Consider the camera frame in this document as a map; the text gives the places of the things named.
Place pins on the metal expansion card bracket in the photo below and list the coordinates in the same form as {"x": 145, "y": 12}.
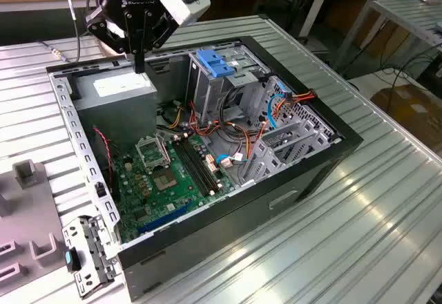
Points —
{"x": 93, "y": 248}

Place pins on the black open PC case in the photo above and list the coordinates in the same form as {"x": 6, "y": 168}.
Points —
{"x": 207, "y": 235}

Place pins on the brown cardboard box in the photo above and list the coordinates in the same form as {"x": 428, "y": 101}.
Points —
{"x": 411, "y": 110}

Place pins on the white main power socket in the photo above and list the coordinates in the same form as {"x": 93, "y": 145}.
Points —
{"x": 211, "y": 164}

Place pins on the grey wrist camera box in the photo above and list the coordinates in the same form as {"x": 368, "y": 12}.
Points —
{"x": 183, "y": 7}

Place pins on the grey power supply unit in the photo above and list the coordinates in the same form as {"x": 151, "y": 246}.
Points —
{"x": 114, "y": 121}

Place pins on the grey metal drive cage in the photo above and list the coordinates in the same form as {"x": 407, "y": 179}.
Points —
{"x": 207, "y": 93}

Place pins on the metal locking lever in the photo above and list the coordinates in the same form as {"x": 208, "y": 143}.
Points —
{"x": 168, "y": 152}

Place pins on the blue plastic drive latch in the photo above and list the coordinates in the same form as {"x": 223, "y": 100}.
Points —
{"x": 214, "y": 64}

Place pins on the blue expansion slot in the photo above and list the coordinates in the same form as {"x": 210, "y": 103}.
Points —
{"x": 162, "y": 219}

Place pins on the black latch blue tab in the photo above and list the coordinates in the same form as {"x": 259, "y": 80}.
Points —
{"x": 73, "y": 259}

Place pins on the perforated metal disk bay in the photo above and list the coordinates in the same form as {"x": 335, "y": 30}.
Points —
{"x": 323, "y": 134}

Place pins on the white CPU power socket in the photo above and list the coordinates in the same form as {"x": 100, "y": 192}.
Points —
{"x": 128, "y": 166}

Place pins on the green motherboard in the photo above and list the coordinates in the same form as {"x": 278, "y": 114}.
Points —
{"x": 179, "y": 197}

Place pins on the black case fan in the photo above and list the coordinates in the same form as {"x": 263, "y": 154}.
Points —
{"x": 98, "y": 159}

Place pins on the metal slat side table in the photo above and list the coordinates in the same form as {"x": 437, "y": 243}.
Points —
{"x": 404, "y": 10}

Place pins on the grey parts rack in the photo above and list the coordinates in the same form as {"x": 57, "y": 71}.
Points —
{"x": 31, "y": 214}

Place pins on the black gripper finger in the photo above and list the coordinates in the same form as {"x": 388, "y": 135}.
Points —
{"x": 146, "y": 31}
{"x": 132, "y": 34}

